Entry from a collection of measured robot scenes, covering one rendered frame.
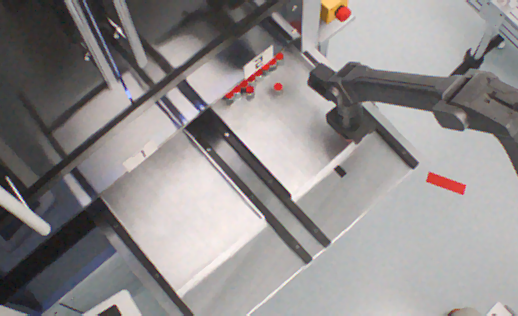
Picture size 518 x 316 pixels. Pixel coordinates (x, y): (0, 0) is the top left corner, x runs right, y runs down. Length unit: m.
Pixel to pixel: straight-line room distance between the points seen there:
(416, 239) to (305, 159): 0.98
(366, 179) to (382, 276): 0.90
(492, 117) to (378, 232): 1.50
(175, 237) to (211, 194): 0.13
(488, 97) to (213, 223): 0.76
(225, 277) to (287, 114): 0.42
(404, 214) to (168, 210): 1.16
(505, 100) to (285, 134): 0.71
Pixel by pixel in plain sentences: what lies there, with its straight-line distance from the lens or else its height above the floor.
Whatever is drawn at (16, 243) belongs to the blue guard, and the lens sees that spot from 1.41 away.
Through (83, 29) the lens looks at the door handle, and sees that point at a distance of 0.90.
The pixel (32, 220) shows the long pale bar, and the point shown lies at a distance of 1.20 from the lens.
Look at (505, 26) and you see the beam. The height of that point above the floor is 0.49.
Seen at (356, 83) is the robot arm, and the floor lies 1.22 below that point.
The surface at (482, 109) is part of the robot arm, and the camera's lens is 1.01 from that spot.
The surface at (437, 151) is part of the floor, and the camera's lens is 2.58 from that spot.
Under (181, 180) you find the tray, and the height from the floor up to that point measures 0.88.
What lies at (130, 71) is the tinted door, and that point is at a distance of 1.19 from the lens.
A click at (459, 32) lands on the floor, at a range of 2.85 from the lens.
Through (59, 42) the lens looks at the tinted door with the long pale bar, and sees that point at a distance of 1.01.
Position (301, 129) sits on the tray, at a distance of 1.59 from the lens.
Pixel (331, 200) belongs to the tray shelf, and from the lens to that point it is 1.54.
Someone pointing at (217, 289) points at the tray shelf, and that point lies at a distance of 1.50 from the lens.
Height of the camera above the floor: 2.35
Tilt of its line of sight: 70 degrees down
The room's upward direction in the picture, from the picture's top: 4 degrees counter-clockwise
